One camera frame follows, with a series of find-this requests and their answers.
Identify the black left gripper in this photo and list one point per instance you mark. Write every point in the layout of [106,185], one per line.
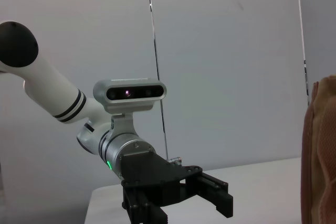
[149,176]

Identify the small silver wrist connector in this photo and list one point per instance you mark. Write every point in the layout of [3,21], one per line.
[175,161]

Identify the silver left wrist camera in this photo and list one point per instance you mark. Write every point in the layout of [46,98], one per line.
[131,93]

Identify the white and silver left robot arm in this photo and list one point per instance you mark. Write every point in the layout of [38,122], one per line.
[47,82]

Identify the khaki fabric food bag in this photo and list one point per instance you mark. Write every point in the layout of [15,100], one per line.
[323,155]

